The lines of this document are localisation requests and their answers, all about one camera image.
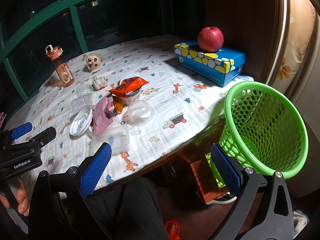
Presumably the floral pillow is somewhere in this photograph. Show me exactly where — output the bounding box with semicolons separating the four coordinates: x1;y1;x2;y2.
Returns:
272;0;316;93

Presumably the clear plastic dome lid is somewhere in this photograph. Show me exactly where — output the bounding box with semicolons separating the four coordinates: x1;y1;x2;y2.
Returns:
127;100;155;126

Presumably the green mesh trash basket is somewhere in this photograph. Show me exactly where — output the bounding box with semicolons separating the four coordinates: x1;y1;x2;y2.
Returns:
219;81;309;179

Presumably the orange peel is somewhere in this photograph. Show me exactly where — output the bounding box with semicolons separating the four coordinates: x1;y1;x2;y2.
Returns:
112;96;124;114

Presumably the jelly cup with label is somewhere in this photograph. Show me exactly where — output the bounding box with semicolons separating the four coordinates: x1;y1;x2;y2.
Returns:
121;89;142;105

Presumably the orange water bottle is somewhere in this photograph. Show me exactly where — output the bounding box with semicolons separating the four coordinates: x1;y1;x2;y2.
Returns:
46;44;75;87

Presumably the orange snack wrapper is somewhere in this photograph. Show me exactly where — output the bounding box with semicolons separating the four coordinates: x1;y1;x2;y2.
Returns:
109;76;149;98

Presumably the green window frame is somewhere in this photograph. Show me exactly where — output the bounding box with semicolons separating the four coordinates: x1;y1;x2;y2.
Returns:
1;0;97;107

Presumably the red object on floor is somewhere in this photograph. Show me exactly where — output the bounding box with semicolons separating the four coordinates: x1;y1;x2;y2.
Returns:
164;220;181;240

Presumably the person's left hand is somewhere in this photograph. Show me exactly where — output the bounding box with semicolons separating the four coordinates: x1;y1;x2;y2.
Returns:
1;178;29;217

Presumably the person's dark trouser leg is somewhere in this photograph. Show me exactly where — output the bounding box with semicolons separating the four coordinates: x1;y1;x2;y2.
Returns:
87;177;169;239

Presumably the red apple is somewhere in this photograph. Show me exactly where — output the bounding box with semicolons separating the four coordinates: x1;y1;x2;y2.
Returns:
197;27;224;52

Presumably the pink snack wrapper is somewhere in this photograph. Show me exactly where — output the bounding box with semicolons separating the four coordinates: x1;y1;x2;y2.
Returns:
93;93;117;136

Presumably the white round plastic lid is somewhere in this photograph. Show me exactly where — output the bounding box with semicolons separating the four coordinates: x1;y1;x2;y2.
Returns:
69;107;93;137

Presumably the small plush strawberry toy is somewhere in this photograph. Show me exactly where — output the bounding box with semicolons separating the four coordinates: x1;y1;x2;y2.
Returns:
82;53;103;72

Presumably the blue yellow tissue box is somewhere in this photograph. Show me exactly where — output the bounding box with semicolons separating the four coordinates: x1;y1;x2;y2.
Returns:
174;41;246;87

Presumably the white paper ball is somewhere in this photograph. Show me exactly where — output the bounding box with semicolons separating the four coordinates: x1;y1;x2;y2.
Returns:
92;75;107;90

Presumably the clear plastic cup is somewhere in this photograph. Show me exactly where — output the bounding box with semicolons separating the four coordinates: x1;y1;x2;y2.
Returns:
76;84;93;99

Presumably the orange box under table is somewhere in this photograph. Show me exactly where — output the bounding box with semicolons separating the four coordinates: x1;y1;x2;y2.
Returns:
189;155;229;205

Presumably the white cartoon print tablecloth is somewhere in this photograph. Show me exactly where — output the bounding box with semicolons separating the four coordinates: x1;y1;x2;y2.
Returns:
19;36;249;195

